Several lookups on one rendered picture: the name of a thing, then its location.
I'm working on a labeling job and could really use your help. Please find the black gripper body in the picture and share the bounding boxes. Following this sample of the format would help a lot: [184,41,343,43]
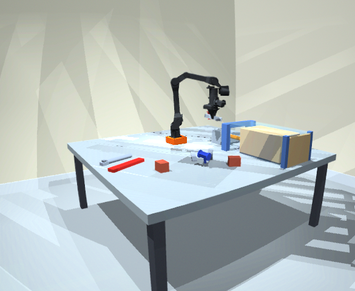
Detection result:
[203,96,220,110]

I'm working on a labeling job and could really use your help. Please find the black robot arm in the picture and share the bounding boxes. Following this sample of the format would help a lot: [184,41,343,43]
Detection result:
[169,72,230,138]

